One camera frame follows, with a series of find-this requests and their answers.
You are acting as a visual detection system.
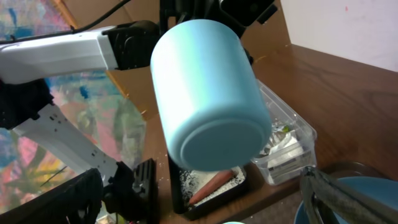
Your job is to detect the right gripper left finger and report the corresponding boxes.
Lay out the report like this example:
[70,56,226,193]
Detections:
[1,169,103,224]

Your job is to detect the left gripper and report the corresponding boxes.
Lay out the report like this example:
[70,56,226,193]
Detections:
[159,0,278,37]

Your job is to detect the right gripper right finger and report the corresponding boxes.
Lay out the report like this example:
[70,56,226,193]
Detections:
[300,166,398,224]

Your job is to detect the foil snack wrapper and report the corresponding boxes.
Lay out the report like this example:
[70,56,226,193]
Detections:
[260,122,293,157]

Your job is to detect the light blue cup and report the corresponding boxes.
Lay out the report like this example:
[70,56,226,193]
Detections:
[150,19,271,171]

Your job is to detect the orange carrot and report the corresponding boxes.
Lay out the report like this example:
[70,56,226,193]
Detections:
[188,170,236,207]

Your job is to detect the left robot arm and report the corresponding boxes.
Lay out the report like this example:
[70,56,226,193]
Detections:
[1,1,277,188]

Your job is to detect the black waste tray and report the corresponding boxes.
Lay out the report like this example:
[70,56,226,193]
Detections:
[169,159,249,221]

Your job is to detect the dark blue plate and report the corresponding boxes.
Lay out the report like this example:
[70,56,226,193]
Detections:
[294,176,398,224]

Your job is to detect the clear plastic bin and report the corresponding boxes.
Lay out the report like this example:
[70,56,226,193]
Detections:
[252,82,317,185]

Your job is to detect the brown serving tray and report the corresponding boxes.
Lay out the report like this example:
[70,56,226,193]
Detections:
[241,161,388,224]

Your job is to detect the spilled white rice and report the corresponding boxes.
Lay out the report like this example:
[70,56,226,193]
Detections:
[179,166,246,207]

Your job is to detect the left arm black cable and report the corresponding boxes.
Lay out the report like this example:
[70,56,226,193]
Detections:
[0,0,133,43]

